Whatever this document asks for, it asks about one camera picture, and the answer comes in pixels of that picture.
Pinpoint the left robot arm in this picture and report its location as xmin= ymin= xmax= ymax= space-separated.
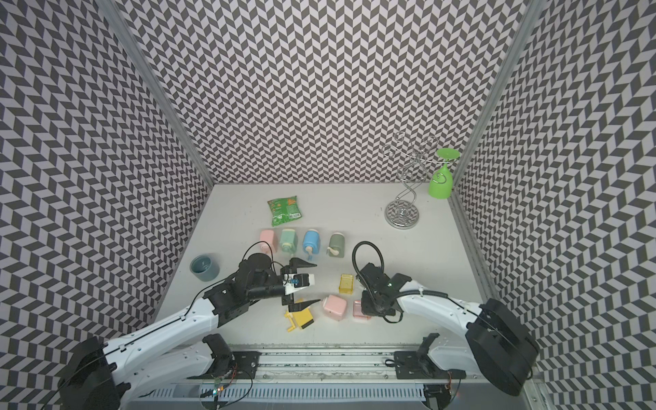
xmin=57 ymin=253 xmax=315 ymax=409

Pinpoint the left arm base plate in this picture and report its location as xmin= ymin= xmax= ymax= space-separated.
xmin=191 ymin=350 xmax=261 ymax=380

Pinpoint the sage green pencil sharpener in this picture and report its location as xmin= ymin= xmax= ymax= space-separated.
xmin=327 ymin=232 xmax=345 ymax=258

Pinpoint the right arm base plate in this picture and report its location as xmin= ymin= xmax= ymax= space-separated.
xmin=392 ymin=351 xmax=466 ymax=381

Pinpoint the green plastic wine glass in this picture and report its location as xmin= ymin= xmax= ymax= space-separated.
xmin=428 ymin=148 xmax=461 ymax=199

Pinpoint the teal bowl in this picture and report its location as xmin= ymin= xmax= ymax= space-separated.
xmin=190 ymin=255 xmax=220 ymax=282

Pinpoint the green snack bag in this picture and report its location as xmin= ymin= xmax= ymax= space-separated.
xmin=268 ymin=196 xmax=302 ymax=227

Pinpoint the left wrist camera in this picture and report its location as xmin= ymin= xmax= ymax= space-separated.
xmin=284 ymin=273 xmax=315 ymax=295

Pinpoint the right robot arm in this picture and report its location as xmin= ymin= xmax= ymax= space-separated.
xmin=355 ymin=263 xmax=540 ymax=396

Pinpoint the metal wire glass rack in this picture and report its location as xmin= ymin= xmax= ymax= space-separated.
xmin=384 ymin=132 xmax=437 ymax=230

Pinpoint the yellow transparent tray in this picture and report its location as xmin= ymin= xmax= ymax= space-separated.
xmin=338 ymin=274 xmax=355 ymax=295

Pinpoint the yellow pencil sharpener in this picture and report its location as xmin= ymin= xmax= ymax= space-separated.
xmin=285 ymin=309 xmax=314 ymax=332

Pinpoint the pink transparent tray front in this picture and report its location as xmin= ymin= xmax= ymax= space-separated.
xmin=352 ymin=300 xmax=371 ymax=320

